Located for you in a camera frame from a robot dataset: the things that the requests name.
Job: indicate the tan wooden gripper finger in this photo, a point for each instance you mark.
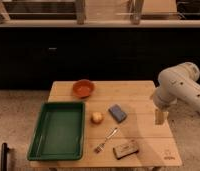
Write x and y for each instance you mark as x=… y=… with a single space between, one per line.
x=160 y=116

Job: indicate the wooden chalkboard eraser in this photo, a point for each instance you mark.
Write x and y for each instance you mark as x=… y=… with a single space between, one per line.
x=126 y=149

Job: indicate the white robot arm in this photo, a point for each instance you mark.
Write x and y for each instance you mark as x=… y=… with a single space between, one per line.
x=177 y=82

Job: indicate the red bowl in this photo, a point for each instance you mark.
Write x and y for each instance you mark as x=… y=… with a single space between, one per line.
x=83 y=88

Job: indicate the blue sponge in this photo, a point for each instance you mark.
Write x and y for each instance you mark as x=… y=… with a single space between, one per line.
x=117 y=113

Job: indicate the wooden table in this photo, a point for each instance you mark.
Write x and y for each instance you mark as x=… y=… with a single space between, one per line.
x=157 y=146

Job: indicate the silver fork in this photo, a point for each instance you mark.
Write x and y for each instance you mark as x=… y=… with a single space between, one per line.
x=101 y=146

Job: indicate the green plastic tray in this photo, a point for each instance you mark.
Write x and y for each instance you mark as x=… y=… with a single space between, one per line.
x=59 y=132

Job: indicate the black chair back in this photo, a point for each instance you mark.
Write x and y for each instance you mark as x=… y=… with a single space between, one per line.
x=4 y=152

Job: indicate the wooden counter shelf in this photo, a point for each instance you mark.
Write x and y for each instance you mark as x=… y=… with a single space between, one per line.
x=100 y=13

